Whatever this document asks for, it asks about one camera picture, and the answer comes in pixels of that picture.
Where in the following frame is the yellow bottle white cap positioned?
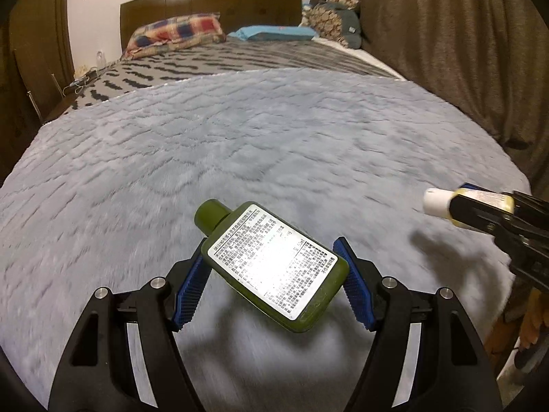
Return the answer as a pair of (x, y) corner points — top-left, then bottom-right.
(422, 184), (515, 232)

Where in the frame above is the green lotion bottle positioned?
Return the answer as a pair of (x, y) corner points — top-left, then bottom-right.
(195, 199), (349, 333)

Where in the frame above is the grey fluffy blanket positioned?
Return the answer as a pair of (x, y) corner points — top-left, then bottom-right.
(1, 69), (529, 402)

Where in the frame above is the brown curtain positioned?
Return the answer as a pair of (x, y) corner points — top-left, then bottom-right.
(312, 0), (548, 197)

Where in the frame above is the zebra striped bed cover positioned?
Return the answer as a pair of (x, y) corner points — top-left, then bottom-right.
(67, 37), (404, 112)

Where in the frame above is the patterned cushion pile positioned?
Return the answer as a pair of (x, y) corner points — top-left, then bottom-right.
(301, 0), (362, 49)

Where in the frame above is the bedside table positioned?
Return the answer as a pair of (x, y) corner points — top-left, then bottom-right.
(42, 66), (109, 125)

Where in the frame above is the clear plastic bottle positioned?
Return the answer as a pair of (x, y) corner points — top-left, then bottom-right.
(96, 50), (107, 70)

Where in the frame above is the wooden wardrobe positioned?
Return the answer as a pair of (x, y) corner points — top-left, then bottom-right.
(1, 0), (74, 180)

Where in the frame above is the blue pillow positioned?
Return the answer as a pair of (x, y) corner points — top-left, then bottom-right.
(228, 25), (317, 42)

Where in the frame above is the plaid pillow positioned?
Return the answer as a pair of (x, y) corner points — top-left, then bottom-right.
(122, 13), (226, 60)

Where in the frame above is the wooden headboard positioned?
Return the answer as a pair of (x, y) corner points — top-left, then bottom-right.
(119, 0), (302, 47)

